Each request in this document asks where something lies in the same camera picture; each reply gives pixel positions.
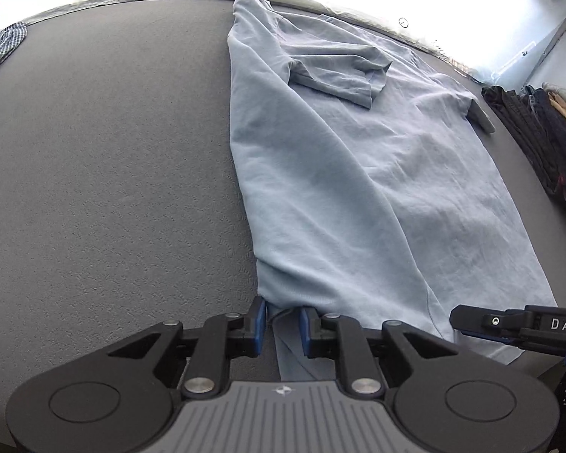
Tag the checked cloth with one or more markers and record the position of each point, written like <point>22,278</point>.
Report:
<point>0,49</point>

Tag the folded navy garment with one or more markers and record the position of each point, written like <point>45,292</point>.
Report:
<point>549,122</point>

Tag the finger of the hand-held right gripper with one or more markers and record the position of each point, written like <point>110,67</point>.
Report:
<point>481,323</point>

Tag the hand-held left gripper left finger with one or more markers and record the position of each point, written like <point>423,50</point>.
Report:
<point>260,325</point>

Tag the light blue t-shirt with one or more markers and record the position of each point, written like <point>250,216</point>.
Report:
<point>358,174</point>

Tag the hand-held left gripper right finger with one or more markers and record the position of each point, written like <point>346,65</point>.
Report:
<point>305,330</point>

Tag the folded black garment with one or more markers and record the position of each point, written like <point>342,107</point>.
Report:
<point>514,118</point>

